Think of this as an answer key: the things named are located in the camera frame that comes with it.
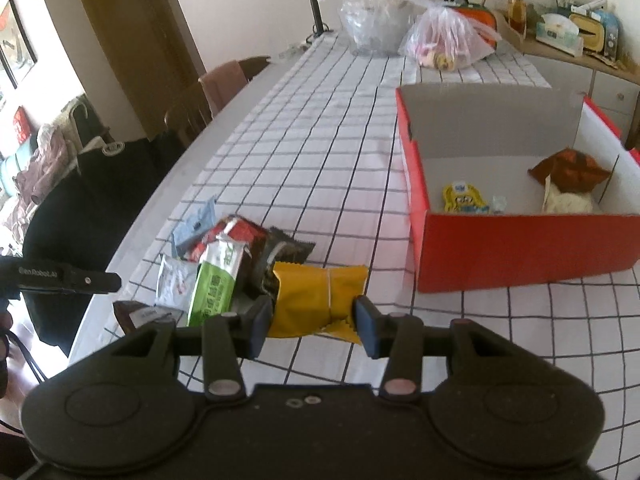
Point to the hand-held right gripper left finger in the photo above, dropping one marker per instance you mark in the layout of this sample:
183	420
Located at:
261	321

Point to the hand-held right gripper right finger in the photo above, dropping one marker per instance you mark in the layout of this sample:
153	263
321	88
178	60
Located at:
366	326

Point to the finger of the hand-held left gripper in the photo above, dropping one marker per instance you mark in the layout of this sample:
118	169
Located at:
95	281

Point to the green snack packet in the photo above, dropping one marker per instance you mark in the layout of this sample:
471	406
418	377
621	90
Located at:
215	290

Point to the yellow snack packet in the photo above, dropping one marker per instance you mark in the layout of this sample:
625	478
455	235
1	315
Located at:
310	295

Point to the small brown bar packet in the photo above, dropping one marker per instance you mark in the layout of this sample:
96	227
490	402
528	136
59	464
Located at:
145	316

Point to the dark brown snack packet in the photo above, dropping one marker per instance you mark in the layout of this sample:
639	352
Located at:
287	250

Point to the white blue snack packet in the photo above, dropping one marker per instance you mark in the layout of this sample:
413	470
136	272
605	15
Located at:
172	280

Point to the red snack packet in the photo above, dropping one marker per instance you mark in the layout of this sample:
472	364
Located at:
240	232

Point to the light blue snack packet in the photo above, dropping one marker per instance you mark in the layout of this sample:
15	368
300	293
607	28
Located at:
192	227

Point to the red cardboard box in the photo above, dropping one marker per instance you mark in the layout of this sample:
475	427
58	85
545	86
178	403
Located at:
500	256

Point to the yellow cartoon packet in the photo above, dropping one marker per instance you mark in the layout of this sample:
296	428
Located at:
462	200

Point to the cream leaf-print wrapper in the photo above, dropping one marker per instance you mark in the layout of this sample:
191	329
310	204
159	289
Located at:
565	202

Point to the reddish brown shiny packet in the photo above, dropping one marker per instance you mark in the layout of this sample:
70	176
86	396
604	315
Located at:
570	170

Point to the person's left hand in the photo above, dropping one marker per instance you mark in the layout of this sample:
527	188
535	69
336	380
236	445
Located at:
3	330

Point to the black jacket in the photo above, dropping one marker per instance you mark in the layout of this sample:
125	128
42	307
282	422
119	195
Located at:
90	210

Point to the pile of clothes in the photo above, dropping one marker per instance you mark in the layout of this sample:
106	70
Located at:
42	165

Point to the wooden chair with cloth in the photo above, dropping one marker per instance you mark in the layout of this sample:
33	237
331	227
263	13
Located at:
185	115

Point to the white checkered tablecloth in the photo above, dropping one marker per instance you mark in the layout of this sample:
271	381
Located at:
325	135

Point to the pink cloth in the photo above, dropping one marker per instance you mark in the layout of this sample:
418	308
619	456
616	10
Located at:
222	85

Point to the wooden door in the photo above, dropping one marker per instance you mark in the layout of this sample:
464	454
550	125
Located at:
140	50

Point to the crumpled clear wrapper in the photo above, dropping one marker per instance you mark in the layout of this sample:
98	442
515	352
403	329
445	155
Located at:
295	50

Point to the pink plastic bag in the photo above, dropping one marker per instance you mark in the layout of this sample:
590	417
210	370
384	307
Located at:
445	40

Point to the clear plastic bag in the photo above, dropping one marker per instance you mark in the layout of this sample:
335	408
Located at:
370	25

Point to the orange container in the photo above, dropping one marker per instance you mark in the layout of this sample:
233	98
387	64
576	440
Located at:
477	16

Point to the grey wooden-top cabinet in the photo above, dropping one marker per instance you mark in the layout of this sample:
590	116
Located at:
610	85

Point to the green white tissue box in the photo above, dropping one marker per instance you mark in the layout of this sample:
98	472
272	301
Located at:
557	35

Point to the amber glass bottle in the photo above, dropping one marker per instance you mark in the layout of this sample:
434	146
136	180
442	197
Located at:
516	10

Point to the yellow box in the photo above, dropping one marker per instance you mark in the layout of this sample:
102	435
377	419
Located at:
587	30

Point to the blue printed box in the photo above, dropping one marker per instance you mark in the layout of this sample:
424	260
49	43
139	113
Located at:
611	35

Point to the framed wall picture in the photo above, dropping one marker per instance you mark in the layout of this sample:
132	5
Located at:
17	45

